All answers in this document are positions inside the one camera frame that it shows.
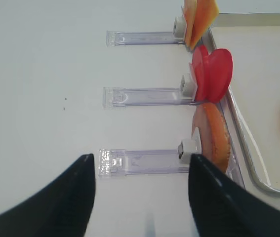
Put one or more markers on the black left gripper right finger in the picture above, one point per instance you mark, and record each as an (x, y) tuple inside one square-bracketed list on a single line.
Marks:
[(221, 208)]

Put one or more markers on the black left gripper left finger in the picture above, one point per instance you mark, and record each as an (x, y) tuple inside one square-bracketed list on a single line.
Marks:
[(61, 209)]

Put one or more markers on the clear bread pusher track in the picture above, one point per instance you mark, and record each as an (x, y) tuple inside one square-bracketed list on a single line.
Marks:
[(129, 162)]

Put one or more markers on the clear tomato pusher track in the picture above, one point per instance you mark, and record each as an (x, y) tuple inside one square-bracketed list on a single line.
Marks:
[(124, 97)]

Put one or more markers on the red tomato slice outer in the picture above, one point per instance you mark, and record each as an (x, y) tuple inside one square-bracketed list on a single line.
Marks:
[(199, 63)]

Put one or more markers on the clear cheese pusher track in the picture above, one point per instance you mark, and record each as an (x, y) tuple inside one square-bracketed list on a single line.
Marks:
[(176, 36)]

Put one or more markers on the yellow cheese slice inner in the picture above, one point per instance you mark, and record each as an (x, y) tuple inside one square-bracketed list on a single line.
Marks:
[(206, 12)]

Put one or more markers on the orange cheese slice outer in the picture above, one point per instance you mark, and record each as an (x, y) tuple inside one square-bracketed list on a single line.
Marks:
[(189, 13)]

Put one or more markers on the white metal tray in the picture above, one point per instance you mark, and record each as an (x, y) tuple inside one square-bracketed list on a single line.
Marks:
[(254, 93)]

